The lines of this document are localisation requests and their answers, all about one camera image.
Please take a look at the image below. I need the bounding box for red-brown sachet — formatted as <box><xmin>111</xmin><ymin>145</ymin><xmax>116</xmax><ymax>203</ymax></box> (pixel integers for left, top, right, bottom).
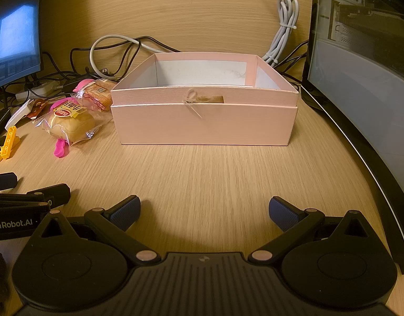
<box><xmin>26</xmin><ymin>98</ymin><xmax>48</xmax><ymax>119</ymax></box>

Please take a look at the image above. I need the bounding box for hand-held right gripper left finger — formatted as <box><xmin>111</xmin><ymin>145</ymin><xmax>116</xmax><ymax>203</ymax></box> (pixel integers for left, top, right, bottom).
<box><xmin>31</xmin><ymin>195</ymin><xmax>161</xmax><ymax>266</ymax></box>

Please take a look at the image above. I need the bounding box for bread packet orange print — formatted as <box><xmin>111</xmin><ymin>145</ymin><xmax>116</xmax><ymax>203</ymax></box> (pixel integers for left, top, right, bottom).
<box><xmin>72</xmin><ymin>80</ymin><xmax>118</xmax><ymax>112</ymax></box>

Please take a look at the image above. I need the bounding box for yellow toy brick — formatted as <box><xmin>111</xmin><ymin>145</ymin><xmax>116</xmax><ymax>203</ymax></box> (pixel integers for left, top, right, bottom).
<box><xmin>0</xmin><ymin>127</ymin><xmax>21</xmax><ymax>162</ymax></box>

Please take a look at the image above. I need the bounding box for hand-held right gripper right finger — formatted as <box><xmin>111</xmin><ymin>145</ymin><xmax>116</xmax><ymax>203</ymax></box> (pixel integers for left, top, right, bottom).
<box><xmin>248</xmin><ymin>196</ymin><xmax>373</xmax><ymax>266</ymax></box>

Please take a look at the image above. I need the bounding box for grey power cable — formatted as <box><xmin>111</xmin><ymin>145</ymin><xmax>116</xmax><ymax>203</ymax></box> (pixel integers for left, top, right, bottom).
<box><xmin>90</xmin><ymin>0</ymin><xmax>299</xmax><ymax>80</ymax></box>

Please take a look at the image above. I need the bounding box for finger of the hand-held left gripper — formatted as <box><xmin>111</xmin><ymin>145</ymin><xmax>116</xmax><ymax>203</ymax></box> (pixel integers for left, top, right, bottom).
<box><xmin>26</xmin><ymin>184</ymin><xmax>71</xmax><ymax>209</ymax></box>
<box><xmin>0</xmin><ymin>172</ymin><xmax>18</xmax><ymax>191</ymax></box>

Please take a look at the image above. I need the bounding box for round bun packet yellow label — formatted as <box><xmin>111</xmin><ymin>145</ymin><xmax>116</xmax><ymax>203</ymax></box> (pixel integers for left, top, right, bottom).
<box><xmin>32</xmin><ymin>98</ymin><xmax>112</xmax><ymax>147</ymax></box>

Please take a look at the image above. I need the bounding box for white power adapter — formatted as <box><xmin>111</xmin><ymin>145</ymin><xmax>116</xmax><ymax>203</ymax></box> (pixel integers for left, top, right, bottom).
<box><xmin>16</xmin><ymin>82</ymin><xmax>62</xmax><ymax>101</ymax></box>

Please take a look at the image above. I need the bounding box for black power adapter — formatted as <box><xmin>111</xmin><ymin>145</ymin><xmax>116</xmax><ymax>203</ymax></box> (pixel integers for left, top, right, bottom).
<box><xmin>62</xmin><ymin>79</ymin><xmax>82</xmax><ymax>93</ymax></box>

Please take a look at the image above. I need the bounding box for pink cardboard box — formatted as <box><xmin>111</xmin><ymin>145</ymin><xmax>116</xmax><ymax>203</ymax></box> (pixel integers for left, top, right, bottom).
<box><xmin>110</xmin><ymin>52</ymin><xmax>300</xmax><ymax>146</ymax></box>

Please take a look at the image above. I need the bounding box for black cable tangle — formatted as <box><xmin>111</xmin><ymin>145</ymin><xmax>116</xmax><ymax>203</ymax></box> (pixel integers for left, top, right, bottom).
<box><xmin>41</xmin><ymin>36</ymin><xmax>181</xmax><ymax>84</ymax></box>

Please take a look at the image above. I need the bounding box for dark computer monitor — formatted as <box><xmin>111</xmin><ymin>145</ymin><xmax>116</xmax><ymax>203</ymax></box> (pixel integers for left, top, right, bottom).
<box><xmin>0</xmin><ymin>0</ymin><xmax>44</xmax><ymax>91</ymax></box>

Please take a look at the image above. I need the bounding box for right computer monitor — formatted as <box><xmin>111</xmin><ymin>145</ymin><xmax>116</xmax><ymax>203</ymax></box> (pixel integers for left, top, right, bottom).
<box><xmin>302</xmin><ymin>0</ymin><xmax>404</xmax><ymax>274</ymax></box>

